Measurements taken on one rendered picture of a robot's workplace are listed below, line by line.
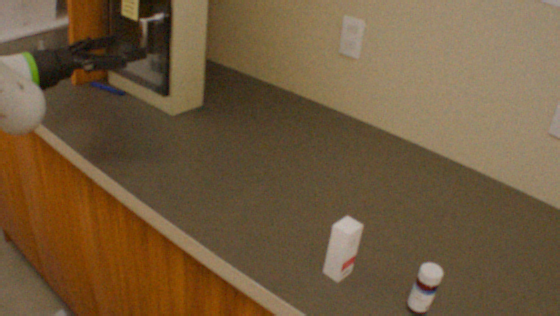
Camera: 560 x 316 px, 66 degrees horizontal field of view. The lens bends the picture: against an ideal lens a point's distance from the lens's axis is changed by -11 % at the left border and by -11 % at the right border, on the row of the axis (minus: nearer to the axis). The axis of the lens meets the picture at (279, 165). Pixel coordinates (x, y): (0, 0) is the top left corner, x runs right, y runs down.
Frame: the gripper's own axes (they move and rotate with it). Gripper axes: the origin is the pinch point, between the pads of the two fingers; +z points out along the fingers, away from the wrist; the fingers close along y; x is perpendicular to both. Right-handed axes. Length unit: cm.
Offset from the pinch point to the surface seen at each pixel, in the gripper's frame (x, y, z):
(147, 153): 20.4, -17.2, -6.6
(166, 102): 17.2, -3.2, 10.5
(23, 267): 114, 72, -17
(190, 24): -4.1, -5.7, 16.1
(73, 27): 1.7, 31.3, 1.9
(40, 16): 20, 123, 31
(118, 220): 34.8, -17.5, -16.5
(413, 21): -11, -49, 54
